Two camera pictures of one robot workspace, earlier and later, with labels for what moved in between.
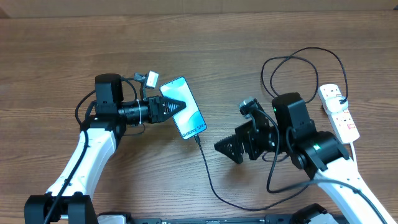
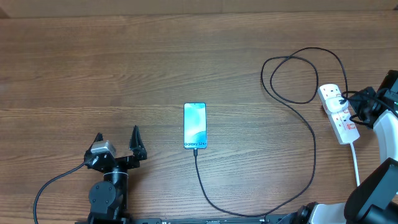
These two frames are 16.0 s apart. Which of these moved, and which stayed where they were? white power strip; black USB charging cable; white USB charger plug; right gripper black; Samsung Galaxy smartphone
Moved: right gripper black; black USB charging cable; Samsung Galaxy smartphone
Stayed: white USB charger plug; white power strip
